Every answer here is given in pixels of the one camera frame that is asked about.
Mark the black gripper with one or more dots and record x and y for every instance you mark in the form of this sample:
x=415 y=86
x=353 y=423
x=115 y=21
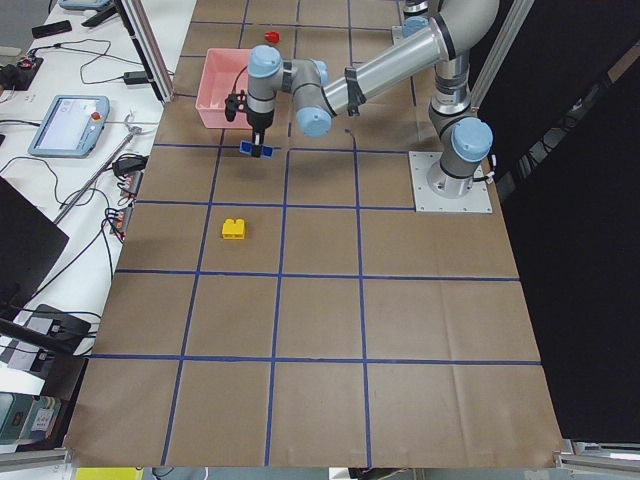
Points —
x=259 y=121

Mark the blue toy block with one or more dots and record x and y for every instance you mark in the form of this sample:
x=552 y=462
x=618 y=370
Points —
x=256 y=150

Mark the yellow toy block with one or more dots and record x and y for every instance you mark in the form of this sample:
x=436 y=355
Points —
x=233 y=229

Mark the pink plastic box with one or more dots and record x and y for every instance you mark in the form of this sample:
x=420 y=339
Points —
x=224 y=72

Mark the red toy block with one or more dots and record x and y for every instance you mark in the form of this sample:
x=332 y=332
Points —
x=272 y=37

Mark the metal rod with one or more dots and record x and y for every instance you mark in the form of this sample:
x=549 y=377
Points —
x=133 y=130

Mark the black power adapter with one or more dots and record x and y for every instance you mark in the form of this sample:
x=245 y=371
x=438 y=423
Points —
x=135 y=77

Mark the blue teach pendant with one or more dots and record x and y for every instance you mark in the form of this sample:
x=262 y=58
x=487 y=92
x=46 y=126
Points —
x=71 y=127

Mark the black monitor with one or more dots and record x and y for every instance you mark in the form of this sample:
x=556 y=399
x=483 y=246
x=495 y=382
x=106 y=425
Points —
x=31 y=244

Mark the black monitor stand base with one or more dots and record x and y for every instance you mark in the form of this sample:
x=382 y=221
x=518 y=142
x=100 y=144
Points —
x=54 y=331

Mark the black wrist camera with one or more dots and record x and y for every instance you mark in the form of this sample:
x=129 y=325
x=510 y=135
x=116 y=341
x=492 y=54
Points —
x=235 y=103

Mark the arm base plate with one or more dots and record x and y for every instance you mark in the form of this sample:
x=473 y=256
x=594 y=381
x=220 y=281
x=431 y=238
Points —
x=397 y=33
x=436 y=192

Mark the aluminium frame post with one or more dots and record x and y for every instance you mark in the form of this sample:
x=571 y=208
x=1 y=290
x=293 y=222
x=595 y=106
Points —
x=137 y=24

